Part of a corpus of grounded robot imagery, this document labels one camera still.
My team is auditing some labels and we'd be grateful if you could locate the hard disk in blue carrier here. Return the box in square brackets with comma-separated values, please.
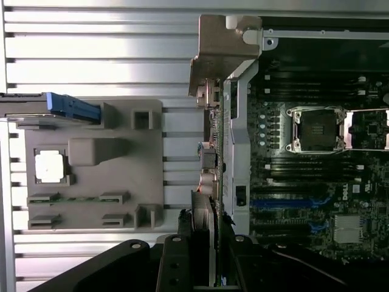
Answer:
[0, 92, 103, 126]

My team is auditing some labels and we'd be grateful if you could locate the silver CPU chip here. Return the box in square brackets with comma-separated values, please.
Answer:
[35, 148, 66, 183]

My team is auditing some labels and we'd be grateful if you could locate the long black expansion slot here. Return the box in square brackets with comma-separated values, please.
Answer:
[252, 184, 325, 195]

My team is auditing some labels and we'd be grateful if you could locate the CPU socket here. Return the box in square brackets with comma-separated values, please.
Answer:
[285, 106, 347, 153]

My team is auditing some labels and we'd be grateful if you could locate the green motherboard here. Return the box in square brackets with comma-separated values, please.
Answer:
[249, 68, 389, 265]

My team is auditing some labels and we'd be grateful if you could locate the silver chipset heat sink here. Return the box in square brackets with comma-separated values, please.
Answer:
[334, 214, 362, 244]

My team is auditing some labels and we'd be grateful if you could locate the grey plastic parts rack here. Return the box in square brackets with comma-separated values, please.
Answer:
[16, 99, 165, 231]

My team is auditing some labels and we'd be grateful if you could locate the green RAM stick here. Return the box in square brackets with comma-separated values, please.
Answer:
[30, 196, 122, 204]

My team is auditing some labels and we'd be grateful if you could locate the blue expansion slot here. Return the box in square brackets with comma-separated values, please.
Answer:
[250, 197, 331, 209]

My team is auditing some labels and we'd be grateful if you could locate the black installed RAM stick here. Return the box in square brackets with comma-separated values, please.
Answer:
[264, 175, 335, 185]

